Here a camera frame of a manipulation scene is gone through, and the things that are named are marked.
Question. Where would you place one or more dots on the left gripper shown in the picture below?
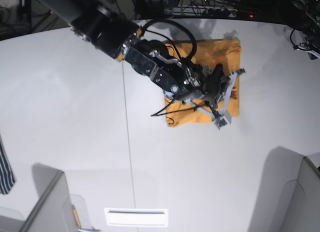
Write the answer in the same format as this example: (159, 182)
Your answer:
(309, 47)

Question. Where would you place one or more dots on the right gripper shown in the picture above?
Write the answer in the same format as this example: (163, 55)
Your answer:
(213, 86)

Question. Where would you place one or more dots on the orange T-shirt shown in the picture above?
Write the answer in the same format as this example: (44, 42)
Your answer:
(223, 57)

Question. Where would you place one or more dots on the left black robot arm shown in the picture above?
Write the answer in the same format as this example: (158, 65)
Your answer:
(310, 27)

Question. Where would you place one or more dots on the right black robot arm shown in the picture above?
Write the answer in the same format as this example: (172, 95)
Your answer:
(180, 79)

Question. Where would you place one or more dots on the navy white striped shirt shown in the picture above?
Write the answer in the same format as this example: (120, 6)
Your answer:
(7, 178)

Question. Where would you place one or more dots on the black power strip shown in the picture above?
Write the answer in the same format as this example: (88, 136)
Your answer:
(202, 12)

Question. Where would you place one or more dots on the right grey bin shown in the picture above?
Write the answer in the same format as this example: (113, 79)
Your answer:
(288, 198)

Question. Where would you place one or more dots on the grey bin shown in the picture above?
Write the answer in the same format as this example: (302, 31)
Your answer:
(56, 210)
(288, 198)

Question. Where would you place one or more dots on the white paper label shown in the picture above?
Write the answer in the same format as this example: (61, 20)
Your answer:
(136, 217)

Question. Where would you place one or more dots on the left grey bin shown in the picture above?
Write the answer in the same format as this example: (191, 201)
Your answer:
(56, 210)

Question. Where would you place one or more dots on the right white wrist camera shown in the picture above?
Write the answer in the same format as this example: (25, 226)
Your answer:
(223, 120)

